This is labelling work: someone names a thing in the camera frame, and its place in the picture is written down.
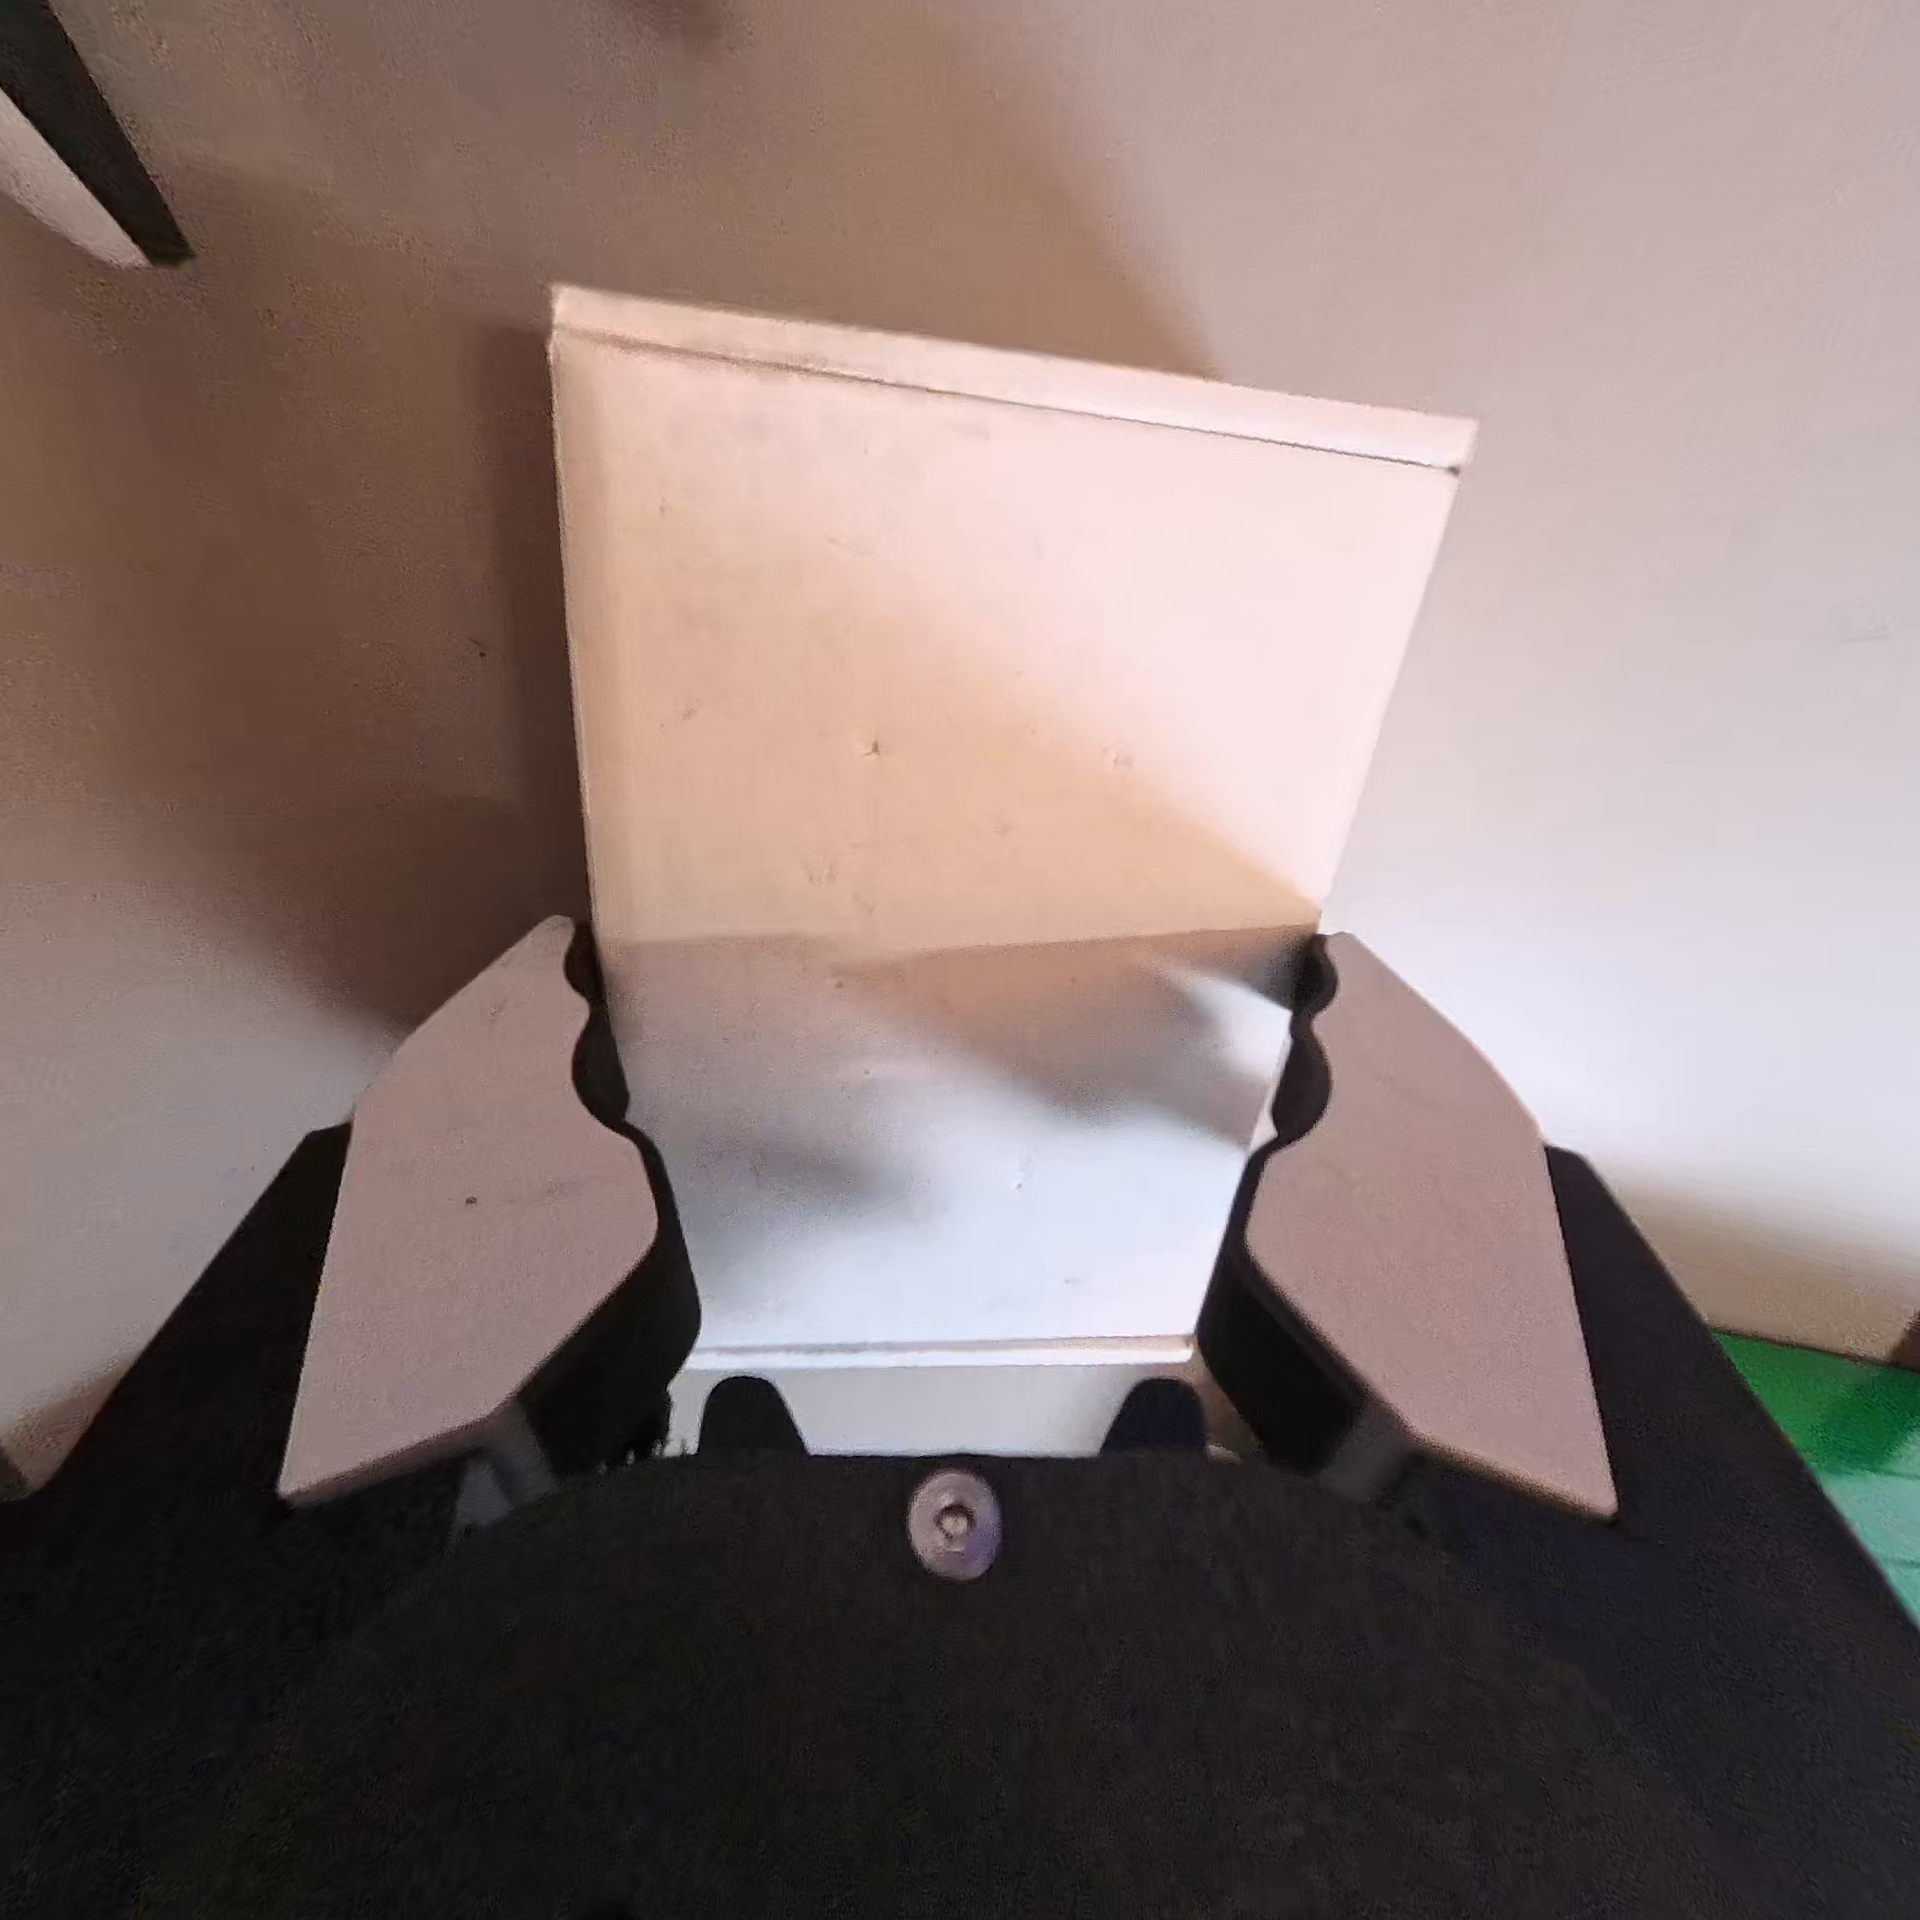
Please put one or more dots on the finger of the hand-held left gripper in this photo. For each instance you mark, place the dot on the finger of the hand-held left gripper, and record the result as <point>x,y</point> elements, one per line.
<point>45,181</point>

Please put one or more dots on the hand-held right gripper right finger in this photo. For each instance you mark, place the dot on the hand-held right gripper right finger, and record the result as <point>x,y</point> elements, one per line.
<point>1411,1244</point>

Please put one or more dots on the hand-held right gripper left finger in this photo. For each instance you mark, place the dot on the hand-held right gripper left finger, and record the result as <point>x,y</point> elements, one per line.
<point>466,1231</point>

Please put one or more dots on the white cardboard box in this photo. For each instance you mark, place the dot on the white cardboard box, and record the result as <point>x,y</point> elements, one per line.
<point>975,674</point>

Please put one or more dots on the grey desk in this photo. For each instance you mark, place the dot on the grey desk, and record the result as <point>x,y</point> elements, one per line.
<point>1651,600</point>

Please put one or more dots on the green plastic bin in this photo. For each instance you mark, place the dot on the green plastic bin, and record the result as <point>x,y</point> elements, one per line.
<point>1846,1441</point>

